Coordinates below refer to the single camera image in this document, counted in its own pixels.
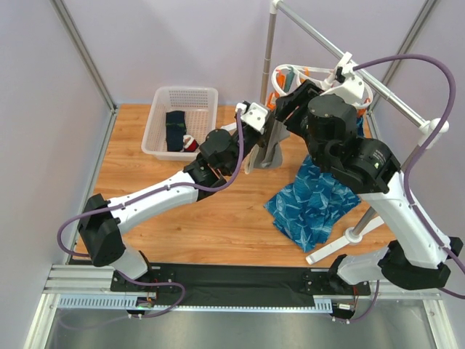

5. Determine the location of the cream beige sock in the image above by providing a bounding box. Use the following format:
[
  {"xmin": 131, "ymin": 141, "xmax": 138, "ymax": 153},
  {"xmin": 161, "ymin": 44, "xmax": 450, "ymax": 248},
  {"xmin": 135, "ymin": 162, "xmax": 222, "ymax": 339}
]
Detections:
[{"xmin": 243, "ymin": 145, "xmax": 259, "ymax": 175}]

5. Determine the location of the grey sock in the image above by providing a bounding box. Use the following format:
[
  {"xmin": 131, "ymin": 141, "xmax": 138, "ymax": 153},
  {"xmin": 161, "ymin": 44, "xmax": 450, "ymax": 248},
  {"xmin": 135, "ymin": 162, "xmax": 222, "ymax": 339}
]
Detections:
[{"xmin": 254, "ymin": 121, "xmax": 290, "ymax": 169}]

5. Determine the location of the metal drying rack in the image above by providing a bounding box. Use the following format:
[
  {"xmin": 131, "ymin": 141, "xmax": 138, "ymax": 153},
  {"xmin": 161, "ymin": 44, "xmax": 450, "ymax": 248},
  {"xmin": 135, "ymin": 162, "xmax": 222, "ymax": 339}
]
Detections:
[{"xmin": 260, "ymin": 1, "xmax": 456, "ymax": 268}]

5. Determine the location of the black base mat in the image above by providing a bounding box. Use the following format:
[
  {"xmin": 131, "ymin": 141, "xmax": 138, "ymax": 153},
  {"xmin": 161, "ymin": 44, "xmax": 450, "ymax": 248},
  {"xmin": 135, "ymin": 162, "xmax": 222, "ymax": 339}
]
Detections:
[{"xmin": 68, "ymin": 258, "xmax": 408, "ymax": 307}]

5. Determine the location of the white plastic basket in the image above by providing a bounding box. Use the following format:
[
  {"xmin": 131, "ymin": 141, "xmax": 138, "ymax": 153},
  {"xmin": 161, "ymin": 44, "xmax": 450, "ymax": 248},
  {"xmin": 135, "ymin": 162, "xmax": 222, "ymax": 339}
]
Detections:
[{"xmin": 141, "ymin": 87, "xmax": 218, "ymax": 162}]

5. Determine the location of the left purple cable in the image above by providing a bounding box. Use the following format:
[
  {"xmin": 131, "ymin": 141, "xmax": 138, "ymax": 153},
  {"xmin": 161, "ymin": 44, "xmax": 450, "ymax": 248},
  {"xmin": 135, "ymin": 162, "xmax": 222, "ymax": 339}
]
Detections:
[{"xmin": 56, "ymin": 105, "xmax": 248, "ymax": 330}]

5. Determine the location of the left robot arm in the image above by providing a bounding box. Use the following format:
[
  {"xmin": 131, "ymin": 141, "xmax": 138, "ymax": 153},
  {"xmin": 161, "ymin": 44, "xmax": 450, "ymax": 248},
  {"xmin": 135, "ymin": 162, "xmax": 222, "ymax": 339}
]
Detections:
[{"xmin": 78, "ymin": 122, "xmax": 266, "ymax": 282}]

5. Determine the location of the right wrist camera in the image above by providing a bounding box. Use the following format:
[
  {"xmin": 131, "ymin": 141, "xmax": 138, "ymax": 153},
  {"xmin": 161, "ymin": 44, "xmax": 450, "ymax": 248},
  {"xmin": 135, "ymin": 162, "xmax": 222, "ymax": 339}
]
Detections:
[{"xmin": 322, "ymin": 63, "xmax": 365, "ymax": 107}]

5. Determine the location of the blue patterned cloth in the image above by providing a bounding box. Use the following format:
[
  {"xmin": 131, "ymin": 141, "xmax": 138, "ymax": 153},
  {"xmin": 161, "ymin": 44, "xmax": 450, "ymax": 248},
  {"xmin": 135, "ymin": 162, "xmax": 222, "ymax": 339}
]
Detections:
[{"xmin": 264, "ymin": 156, "xmax": 361, "ymax": 252}]

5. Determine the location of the white round clip hanger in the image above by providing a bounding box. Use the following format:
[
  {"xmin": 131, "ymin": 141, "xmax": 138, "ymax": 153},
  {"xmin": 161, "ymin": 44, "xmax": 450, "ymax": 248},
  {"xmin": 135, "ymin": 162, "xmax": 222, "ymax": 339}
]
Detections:
[{"xmin": 271, "ymin": 52, "xmax": 373, "ymax": 115}]

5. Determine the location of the red white sock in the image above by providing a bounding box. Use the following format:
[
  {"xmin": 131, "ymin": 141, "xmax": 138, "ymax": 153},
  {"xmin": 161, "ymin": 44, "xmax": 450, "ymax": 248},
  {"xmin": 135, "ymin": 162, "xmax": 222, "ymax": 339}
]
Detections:
[{"xmin": 183, "ymin": 134, "xmax": 199, "ymax": 153}]

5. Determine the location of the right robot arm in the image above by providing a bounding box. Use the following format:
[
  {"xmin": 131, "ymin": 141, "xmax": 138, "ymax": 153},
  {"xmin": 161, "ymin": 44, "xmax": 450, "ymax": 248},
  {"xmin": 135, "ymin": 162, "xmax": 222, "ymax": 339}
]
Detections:
[{"xmin": 273, "ymin": 81, "xmax": 464, "ymax": 290}]

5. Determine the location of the aluminium rail frame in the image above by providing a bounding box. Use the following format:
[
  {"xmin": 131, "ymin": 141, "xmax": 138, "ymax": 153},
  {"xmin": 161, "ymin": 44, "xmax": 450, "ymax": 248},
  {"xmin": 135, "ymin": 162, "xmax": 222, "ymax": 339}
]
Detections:
[{"xmin": 25, "ymin": 262, "xmax": 457, "ymax": 348}]

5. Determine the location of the orange clothes peg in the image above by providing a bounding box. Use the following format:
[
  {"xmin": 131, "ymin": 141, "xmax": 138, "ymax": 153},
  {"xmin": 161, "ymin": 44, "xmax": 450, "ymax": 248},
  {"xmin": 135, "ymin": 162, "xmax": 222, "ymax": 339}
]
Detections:
[{"xmin": 266, "ymin": 92, "xmax": 279, "ymax": 111}]

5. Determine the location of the dark navy sock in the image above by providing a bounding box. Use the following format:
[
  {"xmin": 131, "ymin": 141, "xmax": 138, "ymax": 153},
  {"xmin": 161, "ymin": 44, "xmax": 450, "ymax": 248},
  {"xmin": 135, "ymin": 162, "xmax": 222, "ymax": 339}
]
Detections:
[{"xmin": 165, "ymin": 111, "xmax": 187, "ymax": 152}]

